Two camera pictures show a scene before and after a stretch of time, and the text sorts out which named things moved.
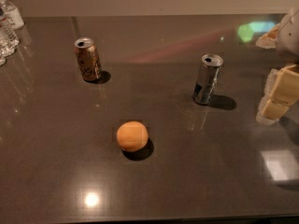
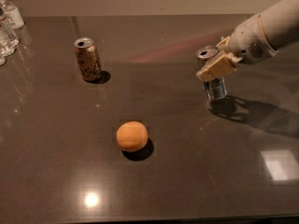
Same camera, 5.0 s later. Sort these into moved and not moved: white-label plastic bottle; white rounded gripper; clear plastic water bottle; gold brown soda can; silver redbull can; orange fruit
Moved: white rounded gripper; silver redbull can
Not moved: clear plastic water bottle; gold brown soda can; orange fruit; white-label plastic bottle
